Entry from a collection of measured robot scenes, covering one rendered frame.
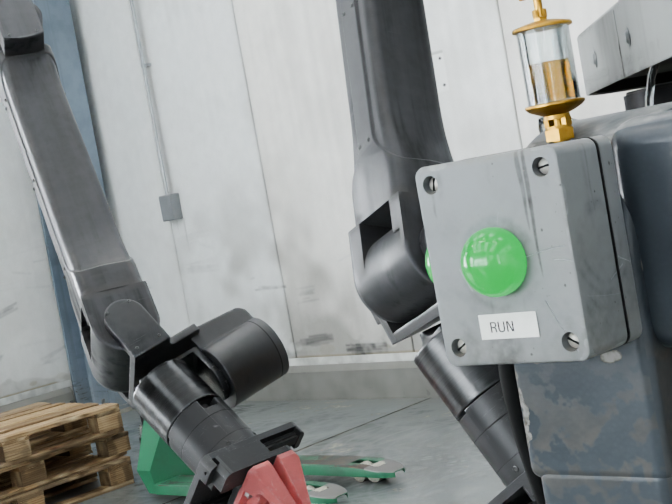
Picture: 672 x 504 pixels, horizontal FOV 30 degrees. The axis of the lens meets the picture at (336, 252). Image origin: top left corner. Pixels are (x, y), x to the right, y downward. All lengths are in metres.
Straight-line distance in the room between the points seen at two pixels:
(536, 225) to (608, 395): 0.09
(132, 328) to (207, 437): 0.12
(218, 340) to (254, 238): 7.20
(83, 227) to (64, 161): 0.08
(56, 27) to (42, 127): 8.06
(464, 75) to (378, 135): 6.17
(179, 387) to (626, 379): 0.53
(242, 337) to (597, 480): 0.52
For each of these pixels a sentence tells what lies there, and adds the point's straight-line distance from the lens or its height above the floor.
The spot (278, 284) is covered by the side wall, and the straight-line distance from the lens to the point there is 8.17.
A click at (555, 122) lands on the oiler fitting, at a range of 0.61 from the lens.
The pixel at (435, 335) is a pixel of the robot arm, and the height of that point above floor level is 1.22.
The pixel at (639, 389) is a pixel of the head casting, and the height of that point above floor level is 1.22.
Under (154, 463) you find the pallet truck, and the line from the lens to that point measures 6.14.
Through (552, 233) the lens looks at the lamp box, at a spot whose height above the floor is 1.29.
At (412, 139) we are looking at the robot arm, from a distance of 0.84.
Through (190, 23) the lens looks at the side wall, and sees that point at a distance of 8.51.
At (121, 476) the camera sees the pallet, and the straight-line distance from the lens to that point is 6.62.
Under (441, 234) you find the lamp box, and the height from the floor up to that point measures 1.30.
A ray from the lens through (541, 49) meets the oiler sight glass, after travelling 0.60.
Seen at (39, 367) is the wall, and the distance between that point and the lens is 9.35.
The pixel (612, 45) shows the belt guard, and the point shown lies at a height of 1.39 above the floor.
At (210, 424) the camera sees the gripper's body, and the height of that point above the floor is 1.16.
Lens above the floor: 1.33
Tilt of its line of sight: 3 degrees down
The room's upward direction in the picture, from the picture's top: 10 degrees counter-clockwise
